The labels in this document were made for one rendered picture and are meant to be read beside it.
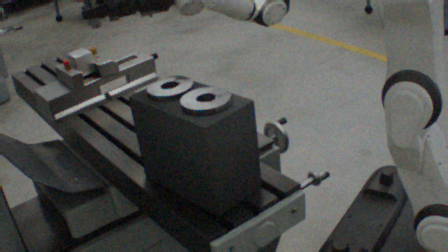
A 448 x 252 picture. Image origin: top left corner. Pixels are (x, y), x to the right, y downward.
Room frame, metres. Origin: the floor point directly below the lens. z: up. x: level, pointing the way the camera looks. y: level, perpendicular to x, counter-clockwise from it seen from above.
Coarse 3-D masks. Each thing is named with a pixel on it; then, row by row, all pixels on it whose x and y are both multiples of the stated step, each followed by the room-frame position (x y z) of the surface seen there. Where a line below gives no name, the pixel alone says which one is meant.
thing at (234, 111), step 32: (160, 96) 0.89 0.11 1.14; (192, 96) 0.87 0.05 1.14; (224, 96) 0.85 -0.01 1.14; (160, 128) 0.86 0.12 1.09; (192, 128) 0.79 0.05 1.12; (224, 128) 0.80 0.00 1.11; (160, 160) 0.88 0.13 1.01; (192, 160) 0.80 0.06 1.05; (224, 160) 0.79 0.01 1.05; (256, 160) 0.84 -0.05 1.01; (192, 192) 0.82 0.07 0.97; (224, 192) 0.78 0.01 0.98
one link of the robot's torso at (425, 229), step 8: (432, 216) 0.91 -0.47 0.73; (424, 224) 0.91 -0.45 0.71; (432, 224) 0.90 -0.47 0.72; (440, 224) 0.89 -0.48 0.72; (416, 232) 0.92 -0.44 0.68; (424, 232) 0.90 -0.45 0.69; (432, 232) 0.89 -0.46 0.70; (440, 232) 0.88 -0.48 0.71; (424, 240) 0.90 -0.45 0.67; (432, 240) 0.89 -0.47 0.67; (440, 240) 0.87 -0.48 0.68; (424, 248) 0.91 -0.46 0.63; (432, 248) 0.88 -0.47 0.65; (440, 248) 0.87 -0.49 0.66
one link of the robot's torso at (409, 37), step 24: (384, 0) 1.00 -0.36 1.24; (408, 0) 0.97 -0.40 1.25; (432, 0) 0.97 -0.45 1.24; (408, 24) 0.99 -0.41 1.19; (432, 24) 0.96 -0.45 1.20; (408, 48) 0.99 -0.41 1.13; (432, 48) 0.96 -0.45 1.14; (408, 72) 0.98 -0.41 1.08; (432, 72) 0.96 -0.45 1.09; (384, 96) 1.01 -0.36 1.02; (432, 96) 0.94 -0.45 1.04; (432, 120) 0.94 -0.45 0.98
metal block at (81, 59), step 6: (84, 48) 1.40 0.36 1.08; (72, 54) 1.37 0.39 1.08; (78, 54) 1.36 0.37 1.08; (84, 54) 1.35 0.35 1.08; (90, 54) 1.36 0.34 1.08; (72, 60) 1.36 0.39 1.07; (78, 60) 1.34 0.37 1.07; (84, 60) 1.35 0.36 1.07; (90, 60) 1.36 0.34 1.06; (72, 66) 1.37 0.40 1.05; (78, 66) 1.34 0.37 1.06; (84, 66) 1.35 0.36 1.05; (90, 66) 1.36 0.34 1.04; (84, 72) 1.35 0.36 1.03; (90, 72) 1.36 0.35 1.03
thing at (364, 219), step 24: (384, 168) 1.25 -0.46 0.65; (360, 192) 1.24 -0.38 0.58; (384, 192) 1.19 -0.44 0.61; (360, 216) 1.12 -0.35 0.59; (384, 216) 1.11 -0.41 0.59; (408, 216) 1.11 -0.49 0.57; (336, 240) 1.02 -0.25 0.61; (360, 240) 1.02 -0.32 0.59; (384, 240) 1.02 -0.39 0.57; (408, 240) 1.01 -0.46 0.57
